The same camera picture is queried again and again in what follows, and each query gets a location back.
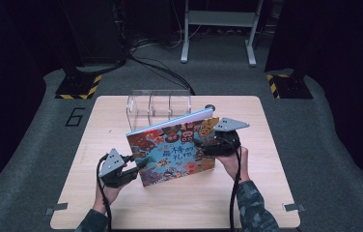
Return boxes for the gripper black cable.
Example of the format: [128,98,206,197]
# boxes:
[96,154,113,232]
[216,136,242,232]

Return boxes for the clear acrylic book holder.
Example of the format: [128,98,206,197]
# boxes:
[126,89,193,131]

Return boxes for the person's right hand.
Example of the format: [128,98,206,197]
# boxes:
[216,145,251,184]

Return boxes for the person's left hand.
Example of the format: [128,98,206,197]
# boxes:
[93,180,129,216]

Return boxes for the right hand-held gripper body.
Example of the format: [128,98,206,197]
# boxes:
[203,117,251,159]

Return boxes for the colourful children's picture book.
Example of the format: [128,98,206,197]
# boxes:
[126,107,220,188]

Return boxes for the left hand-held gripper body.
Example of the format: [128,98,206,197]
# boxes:
[98,148,136,189]

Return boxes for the black floor cables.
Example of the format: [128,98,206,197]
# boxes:
[126,52,197,97]

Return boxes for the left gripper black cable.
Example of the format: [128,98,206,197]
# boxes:
[96,154,113,232]

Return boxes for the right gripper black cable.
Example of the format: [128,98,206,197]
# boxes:
[216,136,242,232]

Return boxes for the black base with hazard stripes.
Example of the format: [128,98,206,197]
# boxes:
[54,69,103,101]
[265,72,314,100]

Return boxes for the grey metal table bracket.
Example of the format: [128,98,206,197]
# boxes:
[282,202,306,213]
[43,202,69,217]

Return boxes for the white metal stand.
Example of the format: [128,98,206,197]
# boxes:
[180,0,265,68]

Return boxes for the black equipment rack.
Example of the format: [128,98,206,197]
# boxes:
[58,0,129,67]

